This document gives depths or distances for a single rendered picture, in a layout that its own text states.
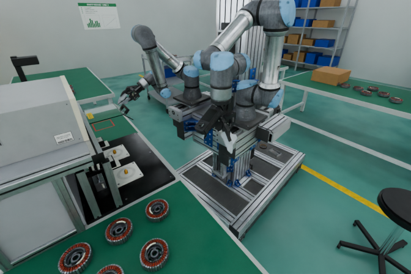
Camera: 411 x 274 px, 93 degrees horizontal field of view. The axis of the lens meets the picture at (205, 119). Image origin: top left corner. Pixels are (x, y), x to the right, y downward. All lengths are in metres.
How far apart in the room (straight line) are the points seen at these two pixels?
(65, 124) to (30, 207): 0.32
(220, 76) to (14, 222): 0.91
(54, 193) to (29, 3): 5.60
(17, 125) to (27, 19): 5.41
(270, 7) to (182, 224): 1.05
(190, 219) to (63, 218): 0.54
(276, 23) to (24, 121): 1.08
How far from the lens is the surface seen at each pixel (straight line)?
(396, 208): 1.76
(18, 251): 1.17
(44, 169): 0.96
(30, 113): 0.98
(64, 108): 0.97
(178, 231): 1.03
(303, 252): 1.97
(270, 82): 1.10
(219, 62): 0.63
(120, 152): 1.49
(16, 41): 6.36
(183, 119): 1.50
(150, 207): 1.08
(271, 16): 1.01
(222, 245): 0.99
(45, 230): 1.13
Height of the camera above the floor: 1.61
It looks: 28 degrees down
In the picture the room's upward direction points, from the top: straight up
